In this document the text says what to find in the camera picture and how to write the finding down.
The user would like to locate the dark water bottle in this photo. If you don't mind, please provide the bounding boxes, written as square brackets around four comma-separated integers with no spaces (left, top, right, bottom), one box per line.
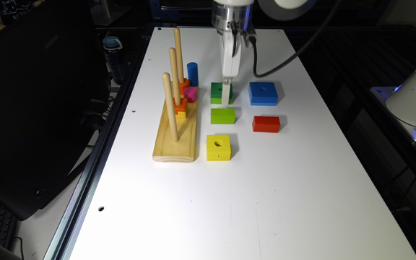
[103,36,128,85]

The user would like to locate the blue cylinder block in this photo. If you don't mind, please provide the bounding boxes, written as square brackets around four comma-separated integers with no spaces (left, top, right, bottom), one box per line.
[187,62,199,87]

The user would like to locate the black Samsung monitor back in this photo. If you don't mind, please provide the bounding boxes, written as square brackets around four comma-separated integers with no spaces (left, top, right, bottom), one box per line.
[0,0,111,220]

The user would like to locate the red rectangular block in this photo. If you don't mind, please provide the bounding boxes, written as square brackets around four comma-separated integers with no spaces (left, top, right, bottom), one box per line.
[252,116,281,133]

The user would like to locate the orange block on middle peg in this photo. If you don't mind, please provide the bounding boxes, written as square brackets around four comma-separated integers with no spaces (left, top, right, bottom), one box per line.
[173,98,188,114]

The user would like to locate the back wooden peg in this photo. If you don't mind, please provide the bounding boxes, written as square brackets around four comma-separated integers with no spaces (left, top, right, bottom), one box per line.
[173,27,184,83]

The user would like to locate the yellow block under orange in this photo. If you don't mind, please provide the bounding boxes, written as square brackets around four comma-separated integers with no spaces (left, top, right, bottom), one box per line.
[175,111,187,118]

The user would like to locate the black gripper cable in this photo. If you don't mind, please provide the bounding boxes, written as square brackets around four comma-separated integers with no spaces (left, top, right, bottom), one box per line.
[248,0,342,79]

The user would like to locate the orange ring on back peg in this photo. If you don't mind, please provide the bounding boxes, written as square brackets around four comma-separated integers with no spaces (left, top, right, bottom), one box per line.
[178,77,191,96]

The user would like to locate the front wooden peg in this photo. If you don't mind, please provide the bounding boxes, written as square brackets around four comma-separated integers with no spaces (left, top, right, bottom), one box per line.
[162,72,179,142]

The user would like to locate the magenta cylinder block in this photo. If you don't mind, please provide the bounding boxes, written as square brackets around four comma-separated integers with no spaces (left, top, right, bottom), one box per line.
[183,87,198,103]

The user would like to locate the light green rectangular block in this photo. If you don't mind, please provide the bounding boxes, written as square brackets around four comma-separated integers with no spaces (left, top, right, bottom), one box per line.
[211,108,235,124]

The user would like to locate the wooden peg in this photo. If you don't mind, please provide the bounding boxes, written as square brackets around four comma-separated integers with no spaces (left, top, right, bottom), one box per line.
[173,27,184,83]
[162,72,179,142]
[169,48,181,105]

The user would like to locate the blue square block with hole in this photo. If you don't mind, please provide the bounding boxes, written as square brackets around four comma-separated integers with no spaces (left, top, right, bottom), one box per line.
[248,82,278,106]

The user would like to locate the middle wooden peg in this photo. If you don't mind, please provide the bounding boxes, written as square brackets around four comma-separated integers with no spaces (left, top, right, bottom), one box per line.
[169,48,181,105]

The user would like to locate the yellow square block with hole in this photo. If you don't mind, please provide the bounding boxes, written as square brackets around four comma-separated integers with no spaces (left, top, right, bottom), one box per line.
[207,135,231,161]

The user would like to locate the wooden peg board base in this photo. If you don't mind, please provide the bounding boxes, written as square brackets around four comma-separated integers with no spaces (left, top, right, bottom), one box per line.
[152,94,198,163]

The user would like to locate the dark green square block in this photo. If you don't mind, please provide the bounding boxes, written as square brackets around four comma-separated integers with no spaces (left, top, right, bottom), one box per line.
[210,82,233,105]

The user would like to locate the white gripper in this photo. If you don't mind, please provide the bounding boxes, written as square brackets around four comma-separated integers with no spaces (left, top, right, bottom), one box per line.
[216,25,256,105]

